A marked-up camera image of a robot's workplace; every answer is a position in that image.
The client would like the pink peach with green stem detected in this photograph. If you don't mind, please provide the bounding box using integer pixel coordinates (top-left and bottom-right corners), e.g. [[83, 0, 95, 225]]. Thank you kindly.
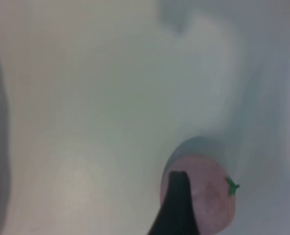
[[159, 153, 241, 233]]

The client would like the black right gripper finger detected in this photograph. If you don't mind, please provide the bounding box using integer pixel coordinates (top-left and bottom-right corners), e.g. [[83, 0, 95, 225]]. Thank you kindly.
[[147, 170, 202, 235]]

